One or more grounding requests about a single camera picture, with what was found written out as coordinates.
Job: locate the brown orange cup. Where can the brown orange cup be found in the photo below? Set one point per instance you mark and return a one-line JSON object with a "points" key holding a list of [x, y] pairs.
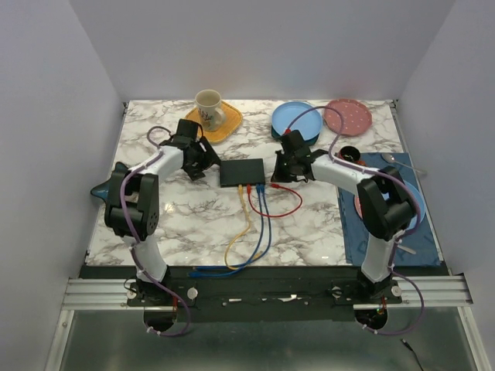
{"points": [[351, 154]]}

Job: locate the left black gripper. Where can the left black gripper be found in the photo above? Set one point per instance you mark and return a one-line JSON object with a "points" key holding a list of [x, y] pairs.
{"points": [[209, 158]]}

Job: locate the yellow woven coaster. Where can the yellow woven coaster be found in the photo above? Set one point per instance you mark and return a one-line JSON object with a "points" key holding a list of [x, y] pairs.
{"points": [[233, 121]]}

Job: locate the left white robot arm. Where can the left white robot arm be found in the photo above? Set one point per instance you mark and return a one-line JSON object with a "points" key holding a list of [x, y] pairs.
{"points": [[131, 204]]}

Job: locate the aluminium rail frame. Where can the aluminium rail frame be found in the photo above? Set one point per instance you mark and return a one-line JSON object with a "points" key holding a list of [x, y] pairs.
{"points": [[432, 330]]}

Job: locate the dark teal plate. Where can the dark teal plate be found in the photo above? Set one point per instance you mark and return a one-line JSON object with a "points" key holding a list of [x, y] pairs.
{"points": [[309, 135]]}

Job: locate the pink plate under blue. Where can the pink plate under blue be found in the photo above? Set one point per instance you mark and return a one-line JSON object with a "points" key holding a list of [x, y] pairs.
{"points": [[357, 207]]}

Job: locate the blue star-shaped dish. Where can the blue star-shaped dish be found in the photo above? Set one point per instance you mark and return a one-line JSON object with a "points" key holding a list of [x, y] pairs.
{"points": [[101, 191]]}

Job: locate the blue cloth placemat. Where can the blue cloth placemat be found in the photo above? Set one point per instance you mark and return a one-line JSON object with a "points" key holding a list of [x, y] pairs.
{"points": [[356, 235]]}

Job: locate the light blue plate on mat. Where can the light blue plate on mat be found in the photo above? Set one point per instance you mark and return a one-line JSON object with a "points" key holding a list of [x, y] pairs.
{"points": [[420, 201]]}

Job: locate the pink dotted plate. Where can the pink dotted plate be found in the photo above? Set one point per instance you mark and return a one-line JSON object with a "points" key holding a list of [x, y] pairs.
{"points": [[355, 117]]}

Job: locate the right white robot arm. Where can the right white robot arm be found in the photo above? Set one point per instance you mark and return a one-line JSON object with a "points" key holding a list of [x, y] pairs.
{"points": [[387, 205]]}

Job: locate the black network switch box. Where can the black network switch box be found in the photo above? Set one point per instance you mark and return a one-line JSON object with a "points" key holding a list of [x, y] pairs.
{"points": [[242, 172]]}

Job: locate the black mounting base plate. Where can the black mounting base plate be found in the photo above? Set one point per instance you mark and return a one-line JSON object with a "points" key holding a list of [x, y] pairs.
{"points": [[262, 294]]}

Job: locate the metal spoon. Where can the metal spoon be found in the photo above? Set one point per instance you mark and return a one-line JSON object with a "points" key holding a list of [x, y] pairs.
{"points": [[389, 158]]}

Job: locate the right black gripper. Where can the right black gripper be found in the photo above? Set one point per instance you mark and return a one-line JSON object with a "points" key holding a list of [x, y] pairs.
{"points": [[278, 176]]}

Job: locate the cream floral mug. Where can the cream floral mug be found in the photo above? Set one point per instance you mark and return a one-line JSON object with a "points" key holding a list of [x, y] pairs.
{"points": [[209, 106]]}

